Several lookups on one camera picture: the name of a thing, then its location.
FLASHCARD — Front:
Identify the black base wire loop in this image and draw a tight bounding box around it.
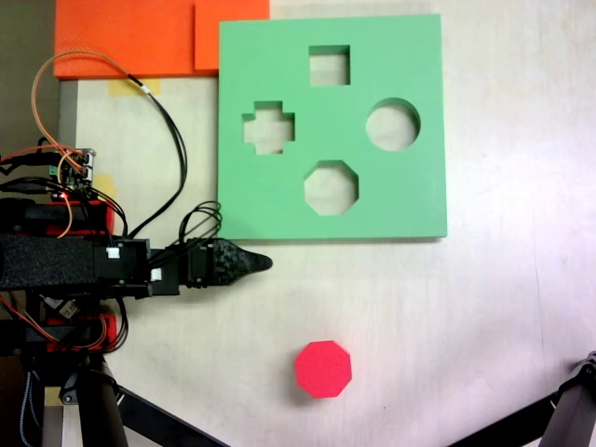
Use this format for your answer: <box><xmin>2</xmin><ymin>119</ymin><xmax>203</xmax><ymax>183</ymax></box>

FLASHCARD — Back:
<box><xmin>104</xmin><ymin>297</ymin><xmax>130</xmax><ymax>353</ymax></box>

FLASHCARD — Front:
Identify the black tripod leg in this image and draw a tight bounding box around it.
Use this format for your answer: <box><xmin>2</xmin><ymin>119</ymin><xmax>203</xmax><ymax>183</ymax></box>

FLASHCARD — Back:
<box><xmin>537</xmin><ymin>349</ymin><xmax>596</xmax><ymax>447</ymax></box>
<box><xmin>58</xmin><ymin>353</ymin><xmax>130</xmax><ymax>447</ymax></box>

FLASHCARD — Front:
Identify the green shape sorting board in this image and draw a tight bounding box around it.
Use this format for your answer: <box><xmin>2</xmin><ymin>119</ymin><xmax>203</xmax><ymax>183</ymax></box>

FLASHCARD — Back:
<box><xmin>216</xmin><ymin>13</ymin><xmax>449</xmax><ymax>243</ymax></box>

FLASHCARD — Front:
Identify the black cable with white band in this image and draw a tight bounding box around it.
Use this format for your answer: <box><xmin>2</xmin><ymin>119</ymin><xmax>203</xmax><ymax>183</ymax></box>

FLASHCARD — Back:
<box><xmin>125</xmin><ymin>72</ymin><xmax>189</xmax><ymax>239</ymax></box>

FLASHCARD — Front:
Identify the red octagonal pillar block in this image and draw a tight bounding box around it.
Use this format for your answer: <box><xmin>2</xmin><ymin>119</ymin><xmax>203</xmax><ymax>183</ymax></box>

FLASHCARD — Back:
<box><xmin>293</xmin><ymin>340</ymin><xmax>354</xmax><ymax>400</ymax></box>

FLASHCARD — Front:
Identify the black USB cable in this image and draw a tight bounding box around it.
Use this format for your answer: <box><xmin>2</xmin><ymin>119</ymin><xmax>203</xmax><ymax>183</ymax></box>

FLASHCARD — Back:
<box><xmin>0</xmin><ymin>179</ymin><xmax>55</xmax><ymax>195</ymax></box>

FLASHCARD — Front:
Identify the orange wire loop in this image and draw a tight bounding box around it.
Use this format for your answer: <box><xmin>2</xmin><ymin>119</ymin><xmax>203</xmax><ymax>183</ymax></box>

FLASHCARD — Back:
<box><xmin>30</xmin><ymin>49</ymin><xmax>134</xmax><ymax>159</ymax></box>

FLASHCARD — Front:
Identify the red black power lead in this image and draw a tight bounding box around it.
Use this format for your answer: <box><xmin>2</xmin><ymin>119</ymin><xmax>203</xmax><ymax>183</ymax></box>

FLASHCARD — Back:
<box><xmin>0</xmin><ymin>144</ymin><xmax>89</xmax><ymax>177</ymax></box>

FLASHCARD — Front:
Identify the small circuit board with connectors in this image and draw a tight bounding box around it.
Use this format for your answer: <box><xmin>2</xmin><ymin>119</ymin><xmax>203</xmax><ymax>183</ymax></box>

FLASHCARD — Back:
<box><xmin>46</xmin><ymin>147</ymin><xmax>99</xmax><ymax>202</ymax></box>

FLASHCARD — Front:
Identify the black driver board with inductor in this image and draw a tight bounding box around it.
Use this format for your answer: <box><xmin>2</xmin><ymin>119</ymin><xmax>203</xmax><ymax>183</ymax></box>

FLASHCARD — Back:
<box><xmin>39</xmin><ymin>293</ymin><xmax>81</xmax><ymax>322</ymax></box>

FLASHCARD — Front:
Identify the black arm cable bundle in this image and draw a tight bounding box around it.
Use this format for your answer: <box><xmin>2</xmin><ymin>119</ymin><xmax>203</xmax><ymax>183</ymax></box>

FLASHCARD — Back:
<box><xmin>178</xmin><ymin>199</ymin><xmax>224</xmax><ymax>255</ymax></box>

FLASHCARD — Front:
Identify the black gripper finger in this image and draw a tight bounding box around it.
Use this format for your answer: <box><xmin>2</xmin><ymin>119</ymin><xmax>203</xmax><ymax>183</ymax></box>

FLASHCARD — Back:
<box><xmin>211</xmin><ymin>237</ymin><xmax>274</xmax><ymax>287</ymax></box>

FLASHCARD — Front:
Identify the blue braided cable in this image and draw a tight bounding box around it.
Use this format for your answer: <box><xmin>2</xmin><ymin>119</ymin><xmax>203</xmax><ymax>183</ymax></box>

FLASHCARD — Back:
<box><xmin>18</xmin><ymin>370</ymin><xmax>46</xmax><ymax>447</ymax></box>

